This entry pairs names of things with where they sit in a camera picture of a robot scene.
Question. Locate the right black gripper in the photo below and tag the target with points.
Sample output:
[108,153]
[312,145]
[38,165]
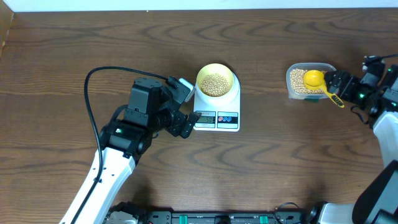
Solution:
[352,81]

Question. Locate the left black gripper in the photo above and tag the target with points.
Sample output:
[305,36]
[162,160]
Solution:
[181,123]

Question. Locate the yellow plastic measuring scoop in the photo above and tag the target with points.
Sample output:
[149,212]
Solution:
[314,80]

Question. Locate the pale yellow upturned bowl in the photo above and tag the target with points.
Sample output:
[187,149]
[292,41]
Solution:
[222,70]

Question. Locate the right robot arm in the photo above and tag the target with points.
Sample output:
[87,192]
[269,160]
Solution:
[376,95]

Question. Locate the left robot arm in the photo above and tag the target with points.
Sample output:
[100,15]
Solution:
[153,106]

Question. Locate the white digital kitchen scale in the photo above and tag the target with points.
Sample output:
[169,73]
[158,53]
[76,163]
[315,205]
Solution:
[218,113]

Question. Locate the soybeans in bowl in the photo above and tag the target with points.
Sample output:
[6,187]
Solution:
[215,85]

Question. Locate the soybeans in container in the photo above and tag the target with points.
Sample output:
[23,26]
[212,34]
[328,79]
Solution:
[297,82]

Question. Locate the clear plastic container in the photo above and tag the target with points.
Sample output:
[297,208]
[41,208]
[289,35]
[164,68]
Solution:
[323,67]

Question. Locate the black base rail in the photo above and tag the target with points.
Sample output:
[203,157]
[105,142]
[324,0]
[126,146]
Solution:
[127,212]

